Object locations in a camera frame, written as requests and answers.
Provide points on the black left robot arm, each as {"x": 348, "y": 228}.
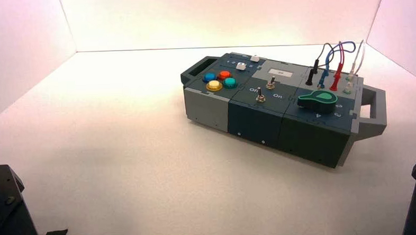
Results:
{"x": 7, "y": 213}

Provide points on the yellow push button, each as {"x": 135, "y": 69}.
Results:
{"x": 214, "y": 85}

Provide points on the blue push button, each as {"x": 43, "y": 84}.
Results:
{"x": 209, "y": 77}

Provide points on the green push button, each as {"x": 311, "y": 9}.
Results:
{"x": 229, "y": 82}

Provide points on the red push button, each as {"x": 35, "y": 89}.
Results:
{"x": 224, "y": 75}

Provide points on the grey and teal control box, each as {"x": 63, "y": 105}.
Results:
{"x": 253, "y": 118}

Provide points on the white slider knob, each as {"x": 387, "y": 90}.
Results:
{"x": 241, "y": 66}
{"x": 255, "y": 58}

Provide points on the small grey display screen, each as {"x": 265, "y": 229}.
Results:
{"x": 280, "y": 72}

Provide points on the green rotary knob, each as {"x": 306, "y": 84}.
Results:
{"x": 318, "y": 101}

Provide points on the metal toggle switch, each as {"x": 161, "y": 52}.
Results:
{"x": 271, "y": 83}
{"x": 260, "y": 95}

